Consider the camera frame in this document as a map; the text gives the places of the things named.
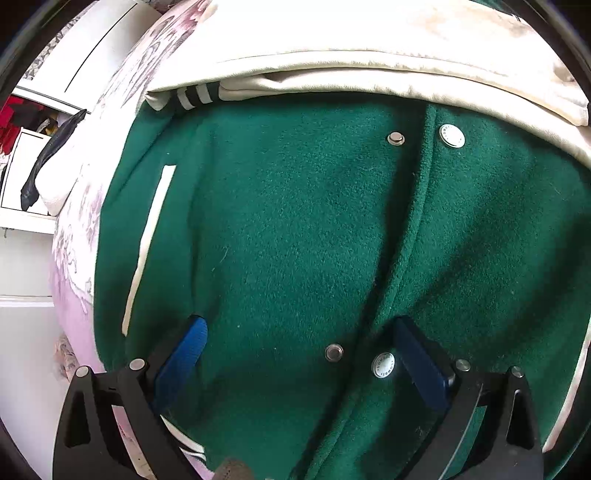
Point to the red hanging clothes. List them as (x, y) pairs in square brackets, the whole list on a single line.
[(18, 113)]

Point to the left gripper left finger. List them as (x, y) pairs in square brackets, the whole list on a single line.
[(88, 444)]

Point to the floral bed blanket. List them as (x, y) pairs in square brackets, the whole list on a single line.
[(99, 140)]

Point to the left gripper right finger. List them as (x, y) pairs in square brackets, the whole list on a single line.
[(507, 445)]

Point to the green varsity jacket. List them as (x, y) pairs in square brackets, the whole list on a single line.
[(303, 175)]

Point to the black garment on bed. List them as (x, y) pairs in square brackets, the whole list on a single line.
[(29, 193)]

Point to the white folded garment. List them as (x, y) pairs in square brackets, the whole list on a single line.
[(56, 179)]

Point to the white drawer unit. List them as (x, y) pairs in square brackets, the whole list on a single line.
[(24, 154)]

